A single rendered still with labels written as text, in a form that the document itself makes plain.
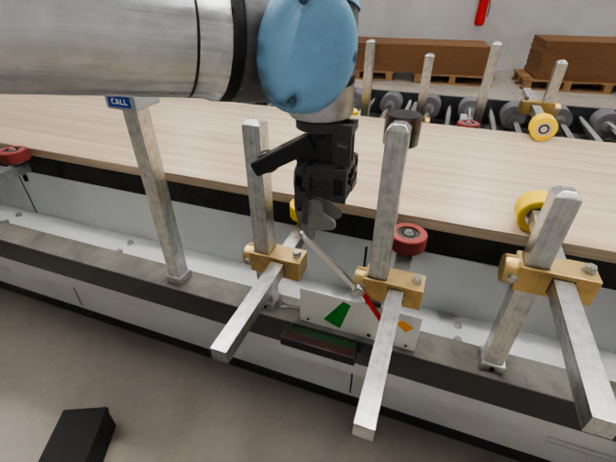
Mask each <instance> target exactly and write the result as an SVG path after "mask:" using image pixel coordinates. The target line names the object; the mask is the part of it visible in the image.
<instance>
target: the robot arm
mask: <svg viewBox="0 0 616 462"><path fill-rule="evenodd" d="M360 9H361V7H360V4H359V0H0V94H45V95H87V96H128V97H169V98H203V99H206V100H208V101H211V102H234V103H270V104H274V105H275V106H276V107H277V108H279V109H280V110H281V111H283V112H286V113H289V115H290V116H291V117H292V118H294V119H295V123H296V128H297V129H299V130H301V131H302V132H305V133H303V134H301V135H299V136H298V137H295V138H293V139H291V140H289V141H287V142H285V143H283V144H281V145H279V146H277V147H276V148H273V149H265V150H262V151H261V152H260V153H259V154H258V156H257V158H256V159H255V160H254V161H252V162H251V163H250V166H251V168H252V170H253V171H254V172H255V174H256V175H257V176H261V175H263V174H265V173H272V172H274V171H275V170H276V169H278V168H279V167H281V166H283V165H285V164H287V163H290V162H292V161H294V160H296V161H297V163H296V166H295V169H294V176H293V187H294V208H295V213H296V216H297V219H298V222H299V223H300V225H301V227H302V230H303V231H304V233H305V234H306V235H307V236H308V237H309V238H310V239H314V236H315V231H318V230H333V229H335V228H336V221H335V220H334V219H339V218H340V217H341V216H342V210H341V209H340V208H339V207H338V206H336V205H335V204H333V203H338V204H346V199H347V197H348V196H349V194H350V192H352V191H353V189H354V187H355V185H356V184H357V176H358V153H356V152H354V147H355V133H356V130H357V129H358V118H352V117H351V116H352V115H353V106H354V91H355V73H356V59H357V54H358V12H360Z"/></svg>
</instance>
